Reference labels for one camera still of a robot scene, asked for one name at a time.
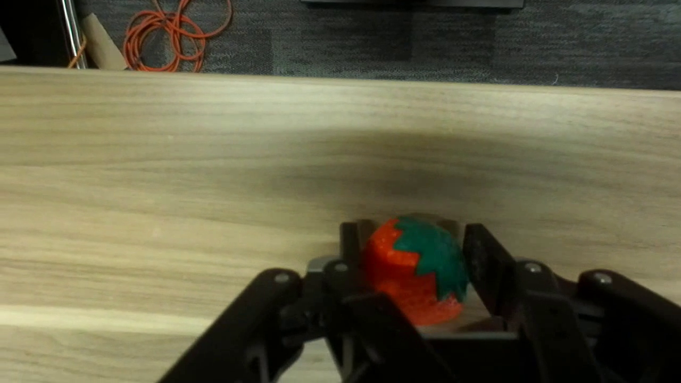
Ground white metal leg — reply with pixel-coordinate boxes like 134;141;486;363
57;0;89;71

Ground orange cable coil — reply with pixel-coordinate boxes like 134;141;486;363
66;0;237;74

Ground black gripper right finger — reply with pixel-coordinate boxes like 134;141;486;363
463;221;681;383

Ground beige cardboard tube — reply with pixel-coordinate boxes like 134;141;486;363
79;10;133;72

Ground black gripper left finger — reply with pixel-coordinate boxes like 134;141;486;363
158;218;456;383

